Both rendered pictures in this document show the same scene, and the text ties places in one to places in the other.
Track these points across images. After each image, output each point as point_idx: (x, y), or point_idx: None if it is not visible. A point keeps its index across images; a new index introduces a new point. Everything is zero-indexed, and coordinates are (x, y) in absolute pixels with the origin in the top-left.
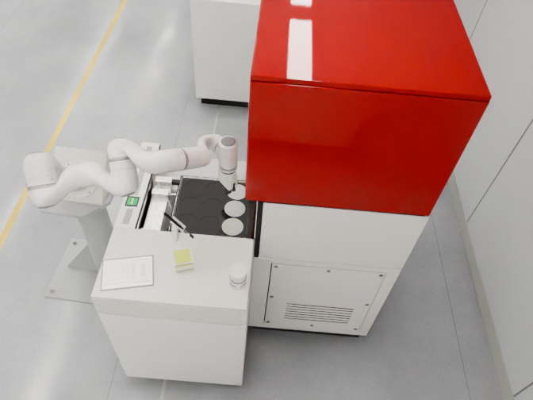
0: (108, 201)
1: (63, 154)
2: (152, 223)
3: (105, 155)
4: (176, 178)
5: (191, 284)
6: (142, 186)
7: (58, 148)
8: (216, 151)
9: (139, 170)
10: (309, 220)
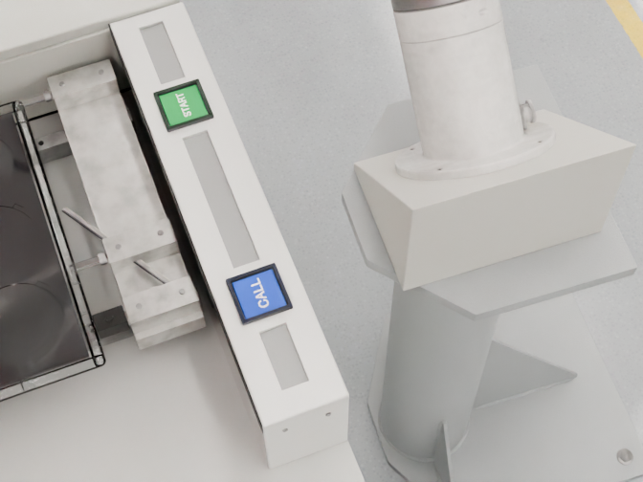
0: (348, 193)
1: (586, 148)
2: (102, 133)
3: (410, 205)
4: (158, 410)
5: None
6: (189, 178)
7: (616, 146)
8: None
9: (254, 250)
10: None
